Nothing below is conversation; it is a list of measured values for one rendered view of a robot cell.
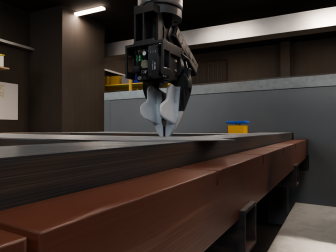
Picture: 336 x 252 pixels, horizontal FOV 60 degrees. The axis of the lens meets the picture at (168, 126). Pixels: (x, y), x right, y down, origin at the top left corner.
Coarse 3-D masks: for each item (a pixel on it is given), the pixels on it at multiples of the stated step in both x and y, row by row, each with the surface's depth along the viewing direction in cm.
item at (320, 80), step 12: (204, 84) 124; (216, 84) 121; (228, 84) 118; (240, 84) 116; (252, 84) 113; (264, 84) 111; (276, 84) 109; (288, 84) 107; (300, 84) 105; (312, 84) 103; (324, 84) 101; (108, 96) 151; (120, 96) 147; (132, 96) 143; (144, 96) 139
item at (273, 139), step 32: (0, 160) 14; (32, 160) 15; (64, 160) 17; (96, 160) 19; (128, 160) 22; (160, 160) 26; (192, 160) 32; (0, 192) 14; (32, 192) 15; (64, 192) 17
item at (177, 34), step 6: (174, 30) 49; (174, 36) 48; (180, 36) 50; (174, 42) 50; (180, 42) 50; (186, 48) 52; (186, 54) 52; (186, 60) 53; (192, 60) 55; (192, 66) 55; (192, 72) 56
